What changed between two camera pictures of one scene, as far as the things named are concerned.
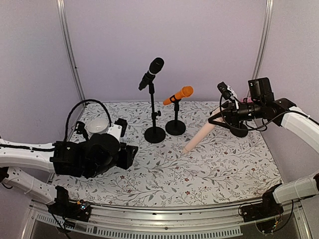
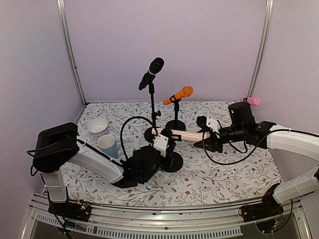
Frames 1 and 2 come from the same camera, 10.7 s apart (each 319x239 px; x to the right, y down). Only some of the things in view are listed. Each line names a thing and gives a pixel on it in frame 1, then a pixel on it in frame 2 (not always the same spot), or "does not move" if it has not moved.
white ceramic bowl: (97, 126) does not move
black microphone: (155, 66) does not move
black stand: (80, 129) → (172, 163)
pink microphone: (249, 99) does not move
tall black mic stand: (154, 134) does not move
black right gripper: (230, 113) → (212, 140)
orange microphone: (187, 91) does not move
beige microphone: (219, 115) → (186, 135)
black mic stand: (175, 127) does not move
